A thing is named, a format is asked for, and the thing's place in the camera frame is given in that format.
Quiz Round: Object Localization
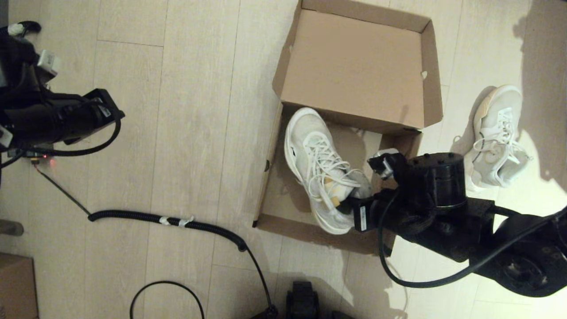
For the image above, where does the thin black floor cable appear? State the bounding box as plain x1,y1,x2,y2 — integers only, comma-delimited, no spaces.
130,280,206,319

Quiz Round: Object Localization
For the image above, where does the grey furniture foot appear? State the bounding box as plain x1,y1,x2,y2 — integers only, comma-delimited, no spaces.
0,219,25,237

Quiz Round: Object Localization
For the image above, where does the brown cardboard carton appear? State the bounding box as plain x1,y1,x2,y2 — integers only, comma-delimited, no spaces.
0,254,40,319

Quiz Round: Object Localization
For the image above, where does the black corrugated cable conduit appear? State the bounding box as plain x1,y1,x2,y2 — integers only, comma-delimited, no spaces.
88,210,280,319

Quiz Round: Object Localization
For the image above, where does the thin red-black wire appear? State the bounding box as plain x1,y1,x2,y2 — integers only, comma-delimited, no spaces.
32,159,93,218

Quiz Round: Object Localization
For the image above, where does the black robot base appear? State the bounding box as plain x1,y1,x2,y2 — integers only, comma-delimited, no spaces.
286,280,322,319

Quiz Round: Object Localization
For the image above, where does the brown cardboard shoe box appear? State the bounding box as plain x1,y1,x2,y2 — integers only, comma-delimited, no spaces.
252,0,443,257

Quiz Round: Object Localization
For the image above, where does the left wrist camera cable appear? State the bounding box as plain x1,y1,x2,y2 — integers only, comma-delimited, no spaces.
0,117,122,169

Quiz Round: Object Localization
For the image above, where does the white lace-up sneaker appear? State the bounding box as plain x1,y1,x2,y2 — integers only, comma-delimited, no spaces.
463,84,533,190
283,107,373,235

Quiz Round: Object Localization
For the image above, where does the black taped power cord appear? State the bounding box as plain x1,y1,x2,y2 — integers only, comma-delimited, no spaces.
0,21,42,38

